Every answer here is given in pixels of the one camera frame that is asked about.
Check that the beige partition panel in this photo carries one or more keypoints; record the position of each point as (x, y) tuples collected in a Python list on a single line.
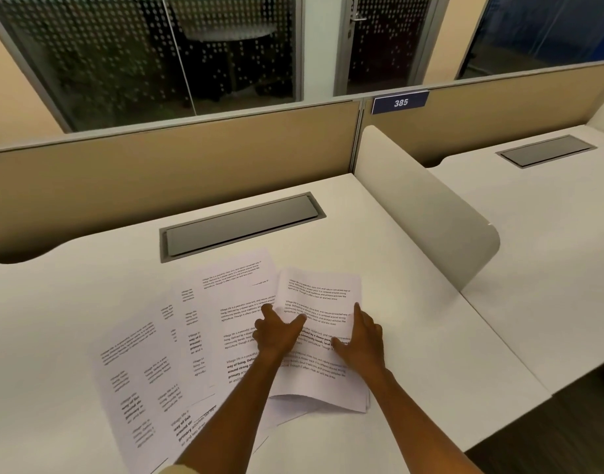
[(504, 113), (159, 177)]

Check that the person's right thumb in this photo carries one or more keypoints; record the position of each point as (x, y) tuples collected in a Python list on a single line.
[(340, 346)]

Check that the person's left forearm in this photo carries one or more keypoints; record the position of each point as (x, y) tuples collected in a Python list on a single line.
[(228, 409)]

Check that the dotted glass window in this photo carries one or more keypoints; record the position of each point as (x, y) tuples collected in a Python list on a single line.
[(134, 59)]

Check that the dotted glass door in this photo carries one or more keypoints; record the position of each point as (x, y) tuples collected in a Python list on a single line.
[(388, 39)]

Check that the blue number label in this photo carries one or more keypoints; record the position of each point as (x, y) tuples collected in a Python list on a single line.
[(399, 103)]

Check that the person's left hand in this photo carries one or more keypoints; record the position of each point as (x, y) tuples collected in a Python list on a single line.
[(277, 338)]

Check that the person's right forearm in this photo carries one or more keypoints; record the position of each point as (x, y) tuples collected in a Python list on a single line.
[(410, 419)]

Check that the stack of printed paper sheets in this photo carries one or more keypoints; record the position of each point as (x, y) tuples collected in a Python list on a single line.
[(321, 291)]

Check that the printed white paper sheet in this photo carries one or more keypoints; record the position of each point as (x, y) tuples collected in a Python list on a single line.
[(114, 370), (193, 320), (165, 387), (233, 286)]

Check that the round white table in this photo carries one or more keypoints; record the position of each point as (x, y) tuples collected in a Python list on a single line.
[(230, 33)]

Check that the person's left thumb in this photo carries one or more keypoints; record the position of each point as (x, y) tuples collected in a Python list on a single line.
[(297, 324)]

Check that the person's right hand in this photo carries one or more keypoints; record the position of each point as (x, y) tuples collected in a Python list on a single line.
[(366, 348)]

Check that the white rounded desk divider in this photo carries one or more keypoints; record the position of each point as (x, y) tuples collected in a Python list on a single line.
[(420, 212)]

